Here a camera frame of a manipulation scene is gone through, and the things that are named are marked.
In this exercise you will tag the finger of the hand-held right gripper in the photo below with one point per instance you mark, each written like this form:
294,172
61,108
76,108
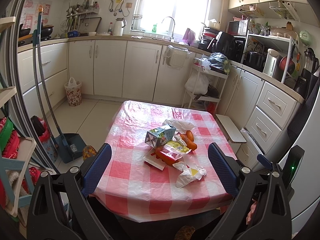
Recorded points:
264,160

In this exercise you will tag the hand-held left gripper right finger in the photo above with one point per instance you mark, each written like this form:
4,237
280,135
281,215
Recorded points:
223,170

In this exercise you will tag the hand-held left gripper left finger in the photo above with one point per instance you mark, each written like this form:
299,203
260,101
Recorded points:
97,170

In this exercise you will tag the tissue with yellow scrap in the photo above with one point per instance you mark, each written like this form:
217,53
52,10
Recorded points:
187,177

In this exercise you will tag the yellow snack packet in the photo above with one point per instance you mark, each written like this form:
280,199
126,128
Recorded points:
176,145

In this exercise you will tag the white wrapper with red edge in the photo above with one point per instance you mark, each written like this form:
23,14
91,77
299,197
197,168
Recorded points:
152,161

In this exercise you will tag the red snack packet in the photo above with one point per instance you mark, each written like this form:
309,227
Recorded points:
167,157

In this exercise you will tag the green white milk carton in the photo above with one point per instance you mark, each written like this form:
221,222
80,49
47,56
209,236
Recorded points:
160,135

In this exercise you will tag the person's right hand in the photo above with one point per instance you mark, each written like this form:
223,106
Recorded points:
251,212

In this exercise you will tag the patterned slipper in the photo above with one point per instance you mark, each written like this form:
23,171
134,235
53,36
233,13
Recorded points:
88,152
185,232

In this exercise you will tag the pink white checked tablecloth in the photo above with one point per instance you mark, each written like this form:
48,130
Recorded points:
130,180

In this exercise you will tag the blue dustpan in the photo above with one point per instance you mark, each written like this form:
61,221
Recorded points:
72,145

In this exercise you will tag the white wooden stool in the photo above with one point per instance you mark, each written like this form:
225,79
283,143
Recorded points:
230,130

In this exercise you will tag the orange carrot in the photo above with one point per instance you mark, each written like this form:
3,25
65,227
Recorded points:
191,145
190,135

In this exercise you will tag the white crumpled paper napkin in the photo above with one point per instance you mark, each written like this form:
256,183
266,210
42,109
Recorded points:
180,125

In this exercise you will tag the red plastic bag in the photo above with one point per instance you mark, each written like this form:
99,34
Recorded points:
210,108

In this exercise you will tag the black pouch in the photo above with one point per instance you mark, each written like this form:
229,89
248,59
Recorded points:
37,126

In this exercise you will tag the cream plastic shelf rack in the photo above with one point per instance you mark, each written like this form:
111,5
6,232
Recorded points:
25,152

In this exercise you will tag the floral waste bin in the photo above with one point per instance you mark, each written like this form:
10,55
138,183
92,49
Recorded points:
73,96

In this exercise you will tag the black blender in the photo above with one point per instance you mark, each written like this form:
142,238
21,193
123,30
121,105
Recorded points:
301,82

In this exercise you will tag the dark pan in trolley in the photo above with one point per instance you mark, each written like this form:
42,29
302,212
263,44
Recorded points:
212,92

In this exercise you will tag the white plastic bag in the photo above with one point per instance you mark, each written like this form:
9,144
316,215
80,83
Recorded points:
197,83

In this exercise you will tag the red frying pan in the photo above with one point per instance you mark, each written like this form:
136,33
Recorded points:
287,65

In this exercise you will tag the red green cloth bundle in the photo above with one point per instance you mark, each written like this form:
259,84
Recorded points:
7,137

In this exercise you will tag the white electric water boiler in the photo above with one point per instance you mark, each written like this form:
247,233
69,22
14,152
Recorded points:
271,63

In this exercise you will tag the white trolley rack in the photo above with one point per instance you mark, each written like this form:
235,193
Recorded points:
215,73

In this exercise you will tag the black rice cooker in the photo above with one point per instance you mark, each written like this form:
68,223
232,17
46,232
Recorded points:
253,60

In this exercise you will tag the clear plastic bag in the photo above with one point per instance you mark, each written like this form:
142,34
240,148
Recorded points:
203,63

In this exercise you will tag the black bag of greens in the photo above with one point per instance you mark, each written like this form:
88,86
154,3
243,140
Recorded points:
218,60

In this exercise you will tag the white base cabinets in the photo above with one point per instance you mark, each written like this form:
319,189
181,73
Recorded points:
140,67

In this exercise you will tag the white door-hung bin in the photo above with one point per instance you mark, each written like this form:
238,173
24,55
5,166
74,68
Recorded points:
176,58

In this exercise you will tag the white countertop shelf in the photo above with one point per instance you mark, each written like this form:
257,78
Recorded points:
270,37

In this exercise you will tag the black air fryer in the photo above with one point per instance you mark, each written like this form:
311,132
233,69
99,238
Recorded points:
223,41

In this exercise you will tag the stack of dark trays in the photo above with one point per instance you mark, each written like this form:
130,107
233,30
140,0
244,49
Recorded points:
206,40

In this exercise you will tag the silver microwave oven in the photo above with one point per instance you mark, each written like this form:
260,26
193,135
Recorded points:
237,27

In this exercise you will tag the pink cloth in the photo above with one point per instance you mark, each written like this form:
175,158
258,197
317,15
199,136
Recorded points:
188,36

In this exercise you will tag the sauce bottle with red cap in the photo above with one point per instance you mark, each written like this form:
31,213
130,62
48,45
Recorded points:
110,28

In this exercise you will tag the white thermos jug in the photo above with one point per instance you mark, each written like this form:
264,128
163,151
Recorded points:
118,28

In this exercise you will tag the dark baking tray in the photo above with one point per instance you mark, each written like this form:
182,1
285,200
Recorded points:
92,24

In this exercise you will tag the black wok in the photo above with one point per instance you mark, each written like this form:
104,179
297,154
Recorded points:
47,31

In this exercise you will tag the chrome sink faucet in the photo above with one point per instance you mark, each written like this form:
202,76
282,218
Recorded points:
172,30

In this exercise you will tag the green dish soap bottle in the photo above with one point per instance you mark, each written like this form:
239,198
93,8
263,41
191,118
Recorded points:
154,28

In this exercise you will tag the black frying pan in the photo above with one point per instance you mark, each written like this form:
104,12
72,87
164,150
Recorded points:
24,32

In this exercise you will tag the kitchen window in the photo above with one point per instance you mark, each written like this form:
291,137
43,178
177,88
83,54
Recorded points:
175,2

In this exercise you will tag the light blue plastic frame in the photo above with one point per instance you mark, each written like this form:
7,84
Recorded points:
13,165

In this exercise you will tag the green round wall holder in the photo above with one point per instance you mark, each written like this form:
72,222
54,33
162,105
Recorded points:
305,38

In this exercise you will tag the wall utensil rack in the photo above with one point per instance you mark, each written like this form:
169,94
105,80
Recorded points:
75,17

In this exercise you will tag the pink wall stickers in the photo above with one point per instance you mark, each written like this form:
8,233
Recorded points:
28,17

